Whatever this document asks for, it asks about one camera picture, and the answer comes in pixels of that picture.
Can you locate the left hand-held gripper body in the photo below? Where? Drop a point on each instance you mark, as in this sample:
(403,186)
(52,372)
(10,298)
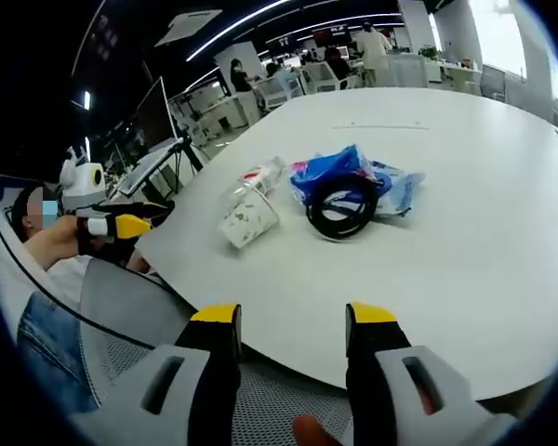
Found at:
(81,181)

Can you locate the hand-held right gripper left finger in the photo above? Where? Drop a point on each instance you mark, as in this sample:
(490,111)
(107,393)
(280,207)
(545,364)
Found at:
(176,371)

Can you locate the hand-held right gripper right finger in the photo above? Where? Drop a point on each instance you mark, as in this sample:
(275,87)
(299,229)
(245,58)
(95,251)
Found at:
(400,371)

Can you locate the white paper cup green print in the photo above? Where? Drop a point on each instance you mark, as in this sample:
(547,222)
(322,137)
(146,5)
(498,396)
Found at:
(248,223)

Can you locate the blue plastic package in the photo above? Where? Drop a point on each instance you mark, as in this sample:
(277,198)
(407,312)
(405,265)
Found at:
(335,167)

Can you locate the person's left hand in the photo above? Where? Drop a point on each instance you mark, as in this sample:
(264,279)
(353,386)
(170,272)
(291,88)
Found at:
(104,248)

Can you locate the person's right hand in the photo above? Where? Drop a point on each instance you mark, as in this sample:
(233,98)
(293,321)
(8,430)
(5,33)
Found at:
(314,432)

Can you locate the person's head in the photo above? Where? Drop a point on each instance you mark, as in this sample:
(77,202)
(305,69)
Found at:
(21,213)

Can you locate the person's white shirt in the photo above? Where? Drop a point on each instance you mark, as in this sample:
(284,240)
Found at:
(67,274)

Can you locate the grey mesh office chair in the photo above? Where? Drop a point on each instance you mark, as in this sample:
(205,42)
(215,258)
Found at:
(135,302)

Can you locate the black tripod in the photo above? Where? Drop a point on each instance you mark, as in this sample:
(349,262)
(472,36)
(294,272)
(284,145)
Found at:
(189,151)

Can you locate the computer monitor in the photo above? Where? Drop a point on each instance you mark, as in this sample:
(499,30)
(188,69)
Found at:
(155,111)

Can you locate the white round table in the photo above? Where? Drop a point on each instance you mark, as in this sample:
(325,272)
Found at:
(446,279)

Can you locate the person in white shirt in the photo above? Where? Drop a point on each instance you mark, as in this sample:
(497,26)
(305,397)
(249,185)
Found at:
(9,279)

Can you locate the person's blue jeans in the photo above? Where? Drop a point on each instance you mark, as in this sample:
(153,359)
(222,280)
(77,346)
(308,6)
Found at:
(51,344)

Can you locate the white office chair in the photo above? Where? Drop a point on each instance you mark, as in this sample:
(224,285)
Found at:
(269,93)
(323,76)

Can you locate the ceiling air conditioner panel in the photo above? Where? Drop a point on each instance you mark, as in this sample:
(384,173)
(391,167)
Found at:
(182,28)

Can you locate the green potted plant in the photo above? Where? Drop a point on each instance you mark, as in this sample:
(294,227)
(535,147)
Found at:
(429,52)

